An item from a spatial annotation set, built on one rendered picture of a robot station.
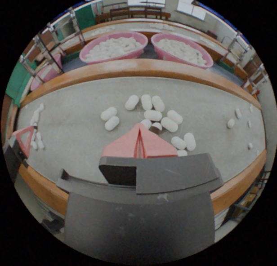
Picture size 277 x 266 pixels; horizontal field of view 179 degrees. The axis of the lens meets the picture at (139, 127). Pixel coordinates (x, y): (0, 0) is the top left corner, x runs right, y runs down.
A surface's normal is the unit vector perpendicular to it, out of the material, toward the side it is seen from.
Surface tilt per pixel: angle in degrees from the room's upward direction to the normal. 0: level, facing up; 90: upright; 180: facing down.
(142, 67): 0
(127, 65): 0
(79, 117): 0
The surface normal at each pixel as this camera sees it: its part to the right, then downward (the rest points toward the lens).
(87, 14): 0.09, 0.97
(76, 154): 0.00, -0.24
